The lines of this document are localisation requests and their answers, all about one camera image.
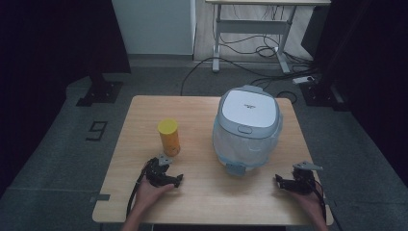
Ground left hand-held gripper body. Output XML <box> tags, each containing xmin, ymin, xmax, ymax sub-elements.
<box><xmin>144</xmin><ymin>154</ymin><xmax>176</xmax><ymax>189</ymax></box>

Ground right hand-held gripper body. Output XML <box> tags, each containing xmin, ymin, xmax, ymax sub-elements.
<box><xmin>287</xmin><ymin>160</ymin><xmax>323</xmax><ymax>195</ymax></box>

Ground yellow cylindrical can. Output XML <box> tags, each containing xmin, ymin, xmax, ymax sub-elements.
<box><xmin>157</xmin><ymin>118</ymin><xmax>181</xmax><ymax>158</ymax></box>

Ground white pedal trash bin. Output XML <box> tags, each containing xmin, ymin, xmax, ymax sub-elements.
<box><xmin>212</xmin><ymin>85</ymin><xmax>284</xmax><ymax>177</ymax></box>

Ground person's left hand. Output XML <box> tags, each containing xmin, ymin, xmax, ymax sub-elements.
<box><xmin>136</xmin><ymin>176</ymin><xmax>176</xmax><ymax>211</ymax></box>

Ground person's right hand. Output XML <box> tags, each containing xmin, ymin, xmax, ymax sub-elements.
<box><xmin>288</xmin><ymin>187</ymin><xmax>325</xmax><ymax>217</ymax></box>

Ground black stand base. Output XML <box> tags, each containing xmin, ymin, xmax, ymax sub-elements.
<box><xmin>299</xmin><ymin>81</ymin><xmax>349</xmax><ymax>112</ymax></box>
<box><xmin>76</xmin><ymin>80</ymin><xmax>124</xmax><ymax>108</ymax></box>

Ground white power strip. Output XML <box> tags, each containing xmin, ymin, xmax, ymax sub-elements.
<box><xmin>292</xmin><ymin>75</ymin><xmax>318</xmax><ymax>85</ymax></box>

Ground white panel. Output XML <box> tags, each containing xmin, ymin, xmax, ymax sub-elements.
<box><xmin>111</xmin><ymin>0</ymin><xmax>197</xmax><ymax>56</ymax></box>

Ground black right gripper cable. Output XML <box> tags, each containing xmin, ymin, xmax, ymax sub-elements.
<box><xmin>312</xmin><ymin>178</ymin><xmax>328</xmax><ymax>223</ymax></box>

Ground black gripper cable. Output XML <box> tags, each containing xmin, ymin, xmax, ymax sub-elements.
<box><xmin>312</xmin><ymin>178</ymin><xmax>328</xmax><ymax>223</ymax></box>
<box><xmin>126</xmin><ymin>163</ymin><xmax>152</xmax><ymax>219</ymax></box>

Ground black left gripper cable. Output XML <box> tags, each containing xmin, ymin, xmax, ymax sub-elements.
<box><xmin>126</xmin><ymin>163</ymin><xmax>152</xmax><ymax>219</ymax></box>

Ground black floor cables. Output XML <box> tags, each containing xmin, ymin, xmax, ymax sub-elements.
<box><xmin>179</xmin><ymin>6</ymin><xmax>321</xmax><ymax>104</ymax></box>

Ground white desk frame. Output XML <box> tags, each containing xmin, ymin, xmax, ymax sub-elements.
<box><xmin>205</xmin><ymin>0</ymin><xmax>332</xmax><ymax>75</ymax></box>

